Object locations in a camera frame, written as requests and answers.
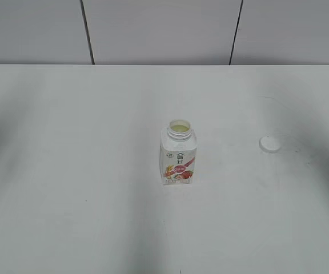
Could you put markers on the white yogurt carton bottle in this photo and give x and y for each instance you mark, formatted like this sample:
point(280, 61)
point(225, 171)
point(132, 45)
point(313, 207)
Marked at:
point(177, 153)

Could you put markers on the white screw cap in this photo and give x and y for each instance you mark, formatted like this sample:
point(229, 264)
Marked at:
point(270, 144)

